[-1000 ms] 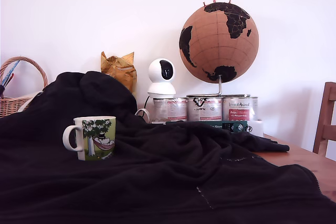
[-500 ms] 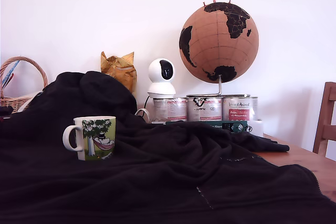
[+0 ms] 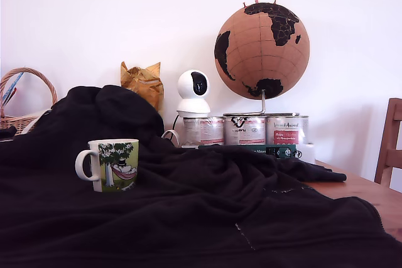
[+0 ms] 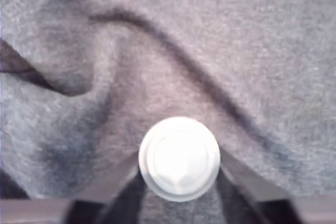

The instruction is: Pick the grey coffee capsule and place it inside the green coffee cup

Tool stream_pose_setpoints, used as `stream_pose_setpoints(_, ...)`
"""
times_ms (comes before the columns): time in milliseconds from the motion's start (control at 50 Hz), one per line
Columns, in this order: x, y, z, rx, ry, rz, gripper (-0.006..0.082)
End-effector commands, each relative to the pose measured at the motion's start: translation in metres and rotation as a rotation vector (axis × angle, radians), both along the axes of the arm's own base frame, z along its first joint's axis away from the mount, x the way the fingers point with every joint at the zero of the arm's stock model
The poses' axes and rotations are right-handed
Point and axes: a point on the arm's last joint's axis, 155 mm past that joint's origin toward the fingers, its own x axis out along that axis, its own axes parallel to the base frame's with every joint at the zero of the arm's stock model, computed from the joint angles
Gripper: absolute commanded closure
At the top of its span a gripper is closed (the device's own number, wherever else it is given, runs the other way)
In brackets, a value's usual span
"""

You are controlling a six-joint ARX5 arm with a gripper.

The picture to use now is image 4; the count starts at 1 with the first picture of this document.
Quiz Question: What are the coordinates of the fleece blanket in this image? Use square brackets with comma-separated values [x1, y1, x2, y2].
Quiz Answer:
[0, 0, 336, 224]

